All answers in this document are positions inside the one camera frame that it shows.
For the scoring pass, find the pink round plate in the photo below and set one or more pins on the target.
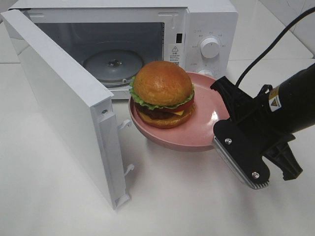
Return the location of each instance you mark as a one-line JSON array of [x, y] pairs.
[[197, 133]]

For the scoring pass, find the white lower timer knob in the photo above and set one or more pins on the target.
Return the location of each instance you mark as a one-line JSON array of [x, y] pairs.
[[206, 72]]

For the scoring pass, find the white upper power knob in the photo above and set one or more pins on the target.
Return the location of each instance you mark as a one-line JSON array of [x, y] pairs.
[[209, 47]]

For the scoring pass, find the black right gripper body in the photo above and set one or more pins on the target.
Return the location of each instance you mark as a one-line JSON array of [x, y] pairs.
[[242, 145]]

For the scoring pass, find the white microwave oven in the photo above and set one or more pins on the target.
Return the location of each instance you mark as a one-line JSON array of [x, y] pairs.
[[169, 30]]

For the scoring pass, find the glass microwave turntable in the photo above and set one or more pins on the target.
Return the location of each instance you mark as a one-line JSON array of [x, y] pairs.
[[114, 68]]

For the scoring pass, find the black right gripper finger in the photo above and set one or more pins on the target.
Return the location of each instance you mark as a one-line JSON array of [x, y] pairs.
[[281, 155], [238, 104]]

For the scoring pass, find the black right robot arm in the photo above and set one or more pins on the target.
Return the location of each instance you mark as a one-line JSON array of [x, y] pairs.
[[300, 89]]

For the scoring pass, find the white microwave door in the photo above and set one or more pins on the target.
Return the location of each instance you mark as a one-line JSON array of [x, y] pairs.
[[77, 105]]

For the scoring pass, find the burger with lettuce and cheese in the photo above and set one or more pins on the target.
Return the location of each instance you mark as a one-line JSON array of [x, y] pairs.
[[163, 94]]

